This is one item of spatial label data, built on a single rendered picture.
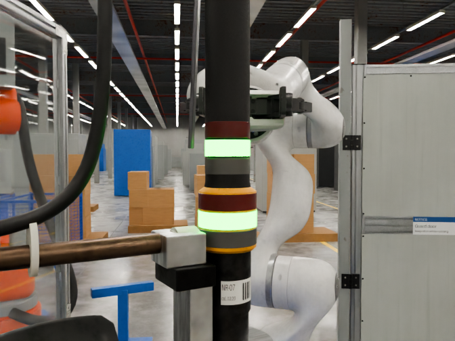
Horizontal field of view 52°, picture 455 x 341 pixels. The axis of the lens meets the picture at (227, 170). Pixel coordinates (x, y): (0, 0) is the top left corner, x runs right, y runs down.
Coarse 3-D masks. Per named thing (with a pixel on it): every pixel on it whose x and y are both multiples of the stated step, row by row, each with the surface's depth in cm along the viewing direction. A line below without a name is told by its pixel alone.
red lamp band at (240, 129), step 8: (208, 128) 34; (216, 128) 33; (224, 128) 33; (232, 128) 33; (240, 128) 33; (248, 128) 34; (208, 136) 34; (216, 136) 33; (224, 136) 33; (232, 136) 33; (240, 136) 33; (248, 136) 34
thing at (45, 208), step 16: (96, 64) 30; (96, 80) 29; (96, 96) 29; (96, 112) 29; (96, 128) 29; (96, 144) 29; (96, 160) 29; (80, 176) 29; (64, 192) 29; (80, 192) 29; (48, 208) 28; (64, 208) 29; (0, 224) 27; (16, 224) 27; (32, 224) 27; (32, 240) 27; (32, 256) 27; (32, 272) 27
